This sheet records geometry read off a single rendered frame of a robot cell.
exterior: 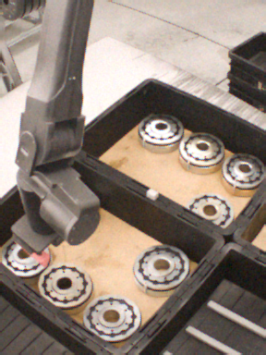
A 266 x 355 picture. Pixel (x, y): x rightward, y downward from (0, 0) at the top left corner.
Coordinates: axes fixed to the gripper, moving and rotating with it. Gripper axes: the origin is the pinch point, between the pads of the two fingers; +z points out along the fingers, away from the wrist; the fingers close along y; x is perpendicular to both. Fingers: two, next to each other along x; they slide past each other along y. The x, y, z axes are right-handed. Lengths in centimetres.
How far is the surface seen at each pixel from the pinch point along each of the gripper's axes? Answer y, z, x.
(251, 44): 138, 47, 32
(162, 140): 40.0, 12.6, 8.2
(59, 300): -4.0, 10.3, -2.6
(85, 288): 1.2, 10.4, -4.4
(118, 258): 11.7, 13.8, -3.3
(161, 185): 31.5, 14.9, 1.9
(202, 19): 230, 112, 112
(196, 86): 80, 31, 24
